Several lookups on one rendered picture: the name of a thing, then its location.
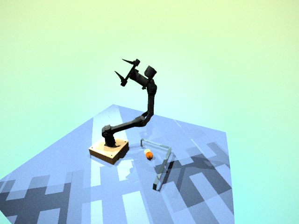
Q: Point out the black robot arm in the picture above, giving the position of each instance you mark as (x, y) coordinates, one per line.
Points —
(140, 121)

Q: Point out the orange ball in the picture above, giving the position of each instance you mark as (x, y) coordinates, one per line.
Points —
(149, 155)

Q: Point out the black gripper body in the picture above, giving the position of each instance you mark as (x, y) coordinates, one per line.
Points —
(135, 76)

